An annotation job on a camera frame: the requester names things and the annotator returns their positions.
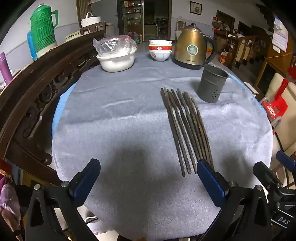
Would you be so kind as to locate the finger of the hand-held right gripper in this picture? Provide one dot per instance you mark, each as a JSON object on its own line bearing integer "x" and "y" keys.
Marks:
{"x": 285, "y": 160}
{"x": 266, "y": 172}

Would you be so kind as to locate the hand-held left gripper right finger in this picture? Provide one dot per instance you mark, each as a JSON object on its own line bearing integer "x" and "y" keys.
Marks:
{"x": 211, "y": 183}

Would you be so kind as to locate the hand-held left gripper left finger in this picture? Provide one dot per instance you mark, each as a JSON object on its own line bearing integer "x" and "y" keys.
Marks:
{"x": 85, "y": 183}

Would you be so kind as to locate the bunch of dark chopsticks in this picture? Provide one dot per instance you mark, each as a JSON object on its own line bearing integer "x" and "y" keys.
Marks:
{"x": 185, "y": 120}

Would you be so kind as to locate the grey metal chopstick holder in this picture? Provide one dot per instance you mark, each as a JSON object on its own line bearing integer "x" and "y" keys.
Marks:
{"x": 209, "y": 88}

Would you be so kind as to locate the beige armchair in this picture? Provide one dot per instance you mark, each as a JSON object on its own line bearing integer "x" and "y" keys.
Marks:
{"x": 289, "y": 120}

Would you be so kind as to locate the red plastic chair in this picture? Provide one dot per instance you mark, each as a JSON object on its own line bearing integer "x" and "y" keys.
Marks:
{"x": 276, "y": 106}

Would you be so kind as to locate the red tassel ornament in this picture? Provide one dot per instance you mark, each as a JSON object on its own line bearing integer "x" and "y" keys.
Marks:
{"x": 282, "y": 89}

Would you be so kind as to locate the grey tablecloth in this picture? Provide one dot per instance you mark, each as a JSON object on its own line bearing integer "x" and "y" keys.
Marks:
{"x": 115, "y": 115}

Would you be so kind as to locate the pink cloth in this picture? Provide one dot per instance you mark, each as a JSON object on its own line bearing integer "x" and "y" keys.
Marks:
{"x": 8, "y": 199}

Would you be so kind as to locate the small white stool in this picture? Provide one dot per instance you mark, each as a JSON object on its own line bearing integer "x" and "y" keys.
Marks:
{"x": 251, "y": 88}

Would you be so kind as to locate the carved dark wooden table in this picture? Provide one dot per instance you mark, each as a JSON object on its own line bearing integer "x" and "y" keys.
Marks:
{"x": 34, "y": 76}

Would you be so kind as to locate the red white carton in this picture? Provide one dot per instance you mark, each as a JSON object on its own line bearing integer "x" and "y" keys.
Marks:
{"x": 223, "y": 58}

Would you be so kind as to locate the wooden stair railing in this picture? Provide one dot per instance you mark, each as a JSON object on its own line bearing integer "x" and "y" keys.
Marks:
{"x": 242, "y": 46}

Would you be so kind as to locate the white plastic basin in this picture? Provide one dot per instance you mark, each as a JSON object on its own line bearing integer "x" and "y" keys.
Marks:
{"x": 115, "y": 63}

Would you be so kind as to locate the gold electric kettle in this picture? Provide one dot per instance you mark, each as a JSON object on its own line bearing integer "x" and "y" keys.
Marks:
{"x": 189, "y": 51}

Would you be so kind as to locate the white bowl with red mark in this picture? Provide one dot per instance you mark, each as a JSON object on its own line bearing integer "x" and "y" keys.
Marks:
{"x": 160, "y": 56}

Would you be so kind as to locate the purple bottle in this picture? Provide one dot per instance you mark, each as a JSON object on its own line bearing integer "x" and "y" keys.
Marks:
{"x": 5, "y": 69}

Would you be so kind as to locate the red banded white bowl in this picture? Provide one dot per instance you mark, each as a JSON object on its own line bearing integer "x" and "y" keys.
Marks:
{"x": 160, "y": 48}

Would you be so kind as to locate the blue thermos flask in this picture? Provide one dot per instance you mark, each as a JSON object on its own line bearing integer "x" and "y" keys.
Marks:
{"x": 31, "y": 46}

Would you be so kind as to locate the white chest freezer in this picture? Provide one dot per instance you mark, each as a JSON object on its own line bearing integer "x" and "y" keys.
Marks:
{"x": 72, "y": 36}

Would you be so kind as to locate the plain white bowl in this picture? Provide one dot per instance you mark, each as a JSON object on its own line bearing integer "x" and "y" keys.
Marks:
{"x": 160, "y": 42}

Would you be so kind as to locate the blue water bottle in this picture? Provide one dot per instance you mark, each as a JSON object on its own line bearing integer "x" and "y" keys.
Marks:
{"x": 136, "y": 38}

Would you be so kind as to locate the dark wooden chair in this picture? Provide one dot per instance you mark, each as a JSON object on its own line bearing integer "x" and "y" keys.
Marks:
{"x": 92, "y": 29}

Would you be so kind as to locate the green thermos flask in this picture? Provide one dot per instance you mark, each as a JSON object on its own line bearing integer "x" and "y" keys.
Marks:
{"x": 44, "y": 27}

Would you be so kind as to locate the light wooden chair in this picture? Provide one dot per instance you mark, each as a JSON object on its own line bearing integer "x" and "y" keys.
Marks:
{"x": 181, "y": 24}

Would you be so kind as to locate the metal kitchen rack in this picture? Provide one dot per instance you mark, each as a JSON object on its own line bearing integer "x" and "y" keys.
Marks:
{"x": 161, "y": 25}

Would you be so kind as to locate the shelf with bottles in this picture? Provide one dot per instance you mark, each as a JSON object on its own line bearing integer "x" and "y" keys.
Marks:
{"x": 133, "y": 16}

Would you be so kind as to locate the framed picture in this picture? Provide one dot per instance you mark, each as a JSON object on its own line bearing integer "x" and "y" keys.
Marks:
{"x": 195, "y": 8}

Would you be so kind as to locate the wall calendar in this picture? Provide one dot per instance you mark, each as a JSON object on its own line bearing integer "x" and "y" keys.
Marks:
{"x": 280, "y": 34}

